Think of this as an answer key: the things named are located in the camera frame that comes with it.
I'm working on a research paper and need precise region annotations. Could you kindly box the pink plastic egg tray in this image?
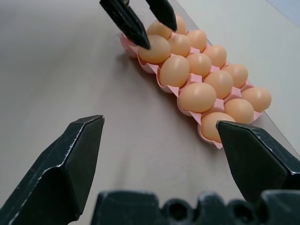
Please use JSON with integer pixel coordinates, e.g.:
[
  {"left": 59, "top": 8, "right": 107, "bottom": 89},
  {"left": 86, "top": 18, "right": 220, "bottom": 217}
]
[{"left": 120, "top": 29, "right": 262, "bottom": 150}]

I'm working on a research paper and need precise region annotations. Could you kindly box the brown egg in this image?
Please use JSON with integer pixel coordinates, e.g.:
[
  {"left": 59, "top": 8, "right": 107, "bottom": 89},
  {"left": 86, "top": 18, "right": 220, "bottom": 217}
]
[
  {"left": 172, "top": 14, "right": 188, "bottom": 36},
  {"left": 159, "top": 55, "right": 191, "bottom": 88},
  {"left": 186, "top": 53, "right": 212, "bottom": 78},
  {"left": 168, "top": 34, "right": 192, "bottom": 58},
  {"left": 224, "top": 98, "right": 255, "bottom": 125},
  {"left": 200, "top": 112, "right": 236, "bottom": 143},
  {"left": 187, "top": 30, "right": 208, "bottom": 53},
  {"left": 221, "top": 64, "right": 249, "bottom": 89},
  {"left": 146, "top": 20, "right": 173, "bottom": 40},
  {"left": 202, "top": 45, "right": 228, "bottom": 69},
  {"left": 178, "top": 82, "right": 218, "bottom": 113},
  {"left": 203, "top": 70, "right": 235, "bottom": 100},
  {"left": 240, "top": 87, "right": 273, "bottom": 113},
  {"left": 137, "top": 34, "right": 172, "bottom": 64}
]

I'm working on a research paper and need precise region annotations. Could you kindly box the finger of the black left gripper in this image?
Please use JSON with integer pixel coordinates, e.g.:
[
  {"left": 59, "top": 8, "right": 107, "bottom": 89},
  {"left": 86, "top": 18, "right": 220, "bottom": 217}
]
[
  {"left": 144, "top": 0, "right": 178, "bottom": 32},
  {"left": 99, "top": 0, "right": 151, "bottom": 51}
]

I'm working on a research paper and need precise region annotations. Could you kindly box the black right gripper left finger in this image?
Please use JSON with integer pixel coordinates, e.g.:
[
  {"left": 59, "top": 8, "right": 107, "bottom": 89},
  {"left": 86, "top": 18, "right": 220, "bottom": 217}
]
[{"left": 0, "top": 114, "right": 105, "bottom": 225}]

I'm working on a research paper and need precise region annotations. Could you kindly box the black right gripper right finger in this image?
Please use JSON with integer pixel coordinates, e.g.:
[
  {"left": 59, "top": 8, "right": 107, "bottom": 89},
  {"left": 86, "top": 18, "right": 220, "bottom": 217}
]
[{"left": 216, "top": 120, "right": 300, "bottom": 203}]

